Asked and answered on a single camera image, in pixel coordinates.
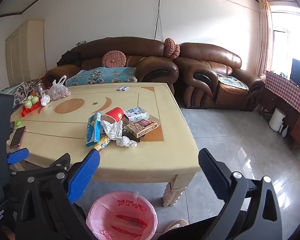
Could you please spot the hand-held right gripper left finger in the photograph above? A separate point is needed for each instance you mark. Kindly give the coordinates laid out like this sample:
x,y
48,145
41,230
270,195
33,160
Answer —
x,y
85,176

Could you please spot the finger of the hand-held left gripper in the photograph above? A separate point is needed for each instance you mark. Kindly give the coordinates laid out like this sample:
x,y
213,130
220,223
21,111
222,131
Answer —
x,y
17,155

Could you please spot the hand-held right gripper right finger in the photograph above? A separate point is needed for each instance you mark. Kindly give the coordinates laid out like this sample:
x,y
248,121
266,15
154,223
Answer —
x,y
212,175

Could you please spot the yellow snack wrapper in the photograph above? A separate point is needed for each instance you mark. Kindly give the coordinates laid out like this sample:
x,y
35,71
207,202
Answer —
x,y
102,143

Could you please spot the trash bin with pink bag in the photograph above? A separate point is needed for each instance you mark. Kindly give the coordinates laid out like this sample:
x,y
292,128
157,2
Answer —
x,y
120,205

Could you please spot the light blue cardboard box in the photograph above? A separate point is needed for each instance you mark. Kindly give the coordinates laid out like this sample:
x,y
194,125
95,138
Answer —
x,y
92,130

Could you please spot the white tissue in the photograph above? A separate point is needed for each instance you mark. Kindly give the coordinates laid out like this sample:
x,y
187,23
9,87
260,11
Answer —
x,y
113,130

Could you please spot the red paper cup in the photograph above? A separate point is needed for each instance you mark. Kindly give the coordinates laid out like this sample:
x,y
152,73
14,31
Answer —
x,y
116,115

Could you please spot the pink smartphone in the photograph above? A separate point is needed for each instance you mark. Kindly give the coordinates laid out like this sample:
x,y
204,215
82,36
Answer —
x,y
18,136

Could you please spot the red plastic tray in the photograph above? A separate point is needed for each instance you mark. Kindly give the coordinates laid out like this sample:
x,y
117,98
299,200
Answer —
x,y
30,111

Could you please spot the green ceramic cup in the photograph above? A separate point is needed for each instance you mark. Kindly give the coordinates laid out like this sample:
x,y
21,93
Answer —
x,y
27,103
35,100

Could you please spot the black and white patterned cloth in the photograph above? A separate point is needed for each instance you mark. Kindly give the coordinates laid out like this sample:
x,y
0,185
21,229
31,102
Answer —
x,y
20,90

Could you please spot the small white knotted bag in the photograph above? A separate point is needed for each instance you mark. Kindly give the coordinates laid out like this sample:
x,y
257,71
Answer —
x,y
45,100

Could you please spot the glass jar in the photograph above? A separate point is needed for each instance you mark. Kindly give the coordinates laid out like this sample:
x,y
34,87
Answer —
x,y
38,87

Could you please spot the black flat box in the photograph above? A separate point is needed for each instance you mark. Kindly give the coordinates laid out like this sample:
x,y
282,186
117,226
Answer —
x,y
133,138

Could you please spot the clear bag of peanuts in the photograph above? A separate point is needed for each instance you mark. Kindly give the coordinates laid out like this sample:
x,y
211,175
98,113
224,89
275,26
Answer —
x,y
60,92

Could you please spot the white and navy box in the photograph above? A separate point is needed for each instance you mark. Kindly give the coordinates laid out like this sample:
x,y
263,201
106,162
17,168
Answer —
x,y
136,113

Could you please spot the cream wardrobe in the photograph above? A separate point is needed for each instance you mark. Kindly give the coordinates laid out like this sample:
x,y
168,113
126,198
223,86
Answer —
x,y
22,52

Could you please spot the white bottle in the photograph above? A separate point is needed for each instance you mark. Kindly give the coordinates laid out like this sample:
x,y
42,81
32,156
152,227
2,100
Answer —
x,y
284,132

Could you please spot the white cylindrical appliance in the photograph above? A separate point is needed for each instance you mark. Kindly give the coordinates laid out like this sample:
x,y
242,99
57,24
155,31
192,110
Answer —
x,y
277,120

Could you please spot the blue floral seat cloth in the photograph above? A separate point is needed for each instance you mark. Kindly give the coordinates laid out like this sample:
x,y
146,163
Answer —
x,y
232,82

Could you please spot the black clothing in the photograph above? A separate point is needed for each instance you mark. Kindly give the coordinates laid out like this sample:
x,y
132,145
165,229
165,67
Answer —
x,y
68,57

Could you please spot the blue floral sofa cover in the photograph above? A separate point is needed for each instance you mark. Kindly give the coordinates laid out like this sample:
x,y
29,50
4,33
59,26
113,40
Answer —
x,y
102,76

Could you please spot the red checkered tablecloth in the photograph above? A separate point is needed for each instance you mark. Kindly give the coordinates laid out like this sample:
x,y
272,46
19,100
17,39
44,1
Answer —
x,y
285,90

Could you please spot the brown leather armchair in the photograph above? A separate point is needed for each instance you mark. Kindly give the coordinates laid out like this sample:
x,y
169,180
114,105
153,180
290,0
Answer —
x,y
207,55

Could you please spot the pink round cushion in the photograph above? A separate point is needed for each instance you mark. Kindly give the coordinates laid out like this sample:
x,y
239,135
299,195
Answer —
x,y
177,52
168,47
113,59

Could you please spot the brown leather sofa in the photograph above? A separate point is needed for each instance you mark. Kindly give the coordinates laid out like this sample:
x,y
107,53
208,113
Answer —
x,y
130,47

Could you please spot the window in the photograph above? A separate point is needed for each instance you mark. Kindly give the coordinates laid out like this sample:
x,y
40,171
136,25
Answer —
x,y
290,42

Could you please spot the beige curtain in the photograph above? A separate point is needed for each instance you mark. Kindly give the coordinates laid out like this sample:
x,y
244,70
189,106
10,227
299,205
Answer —
x,y
263,30

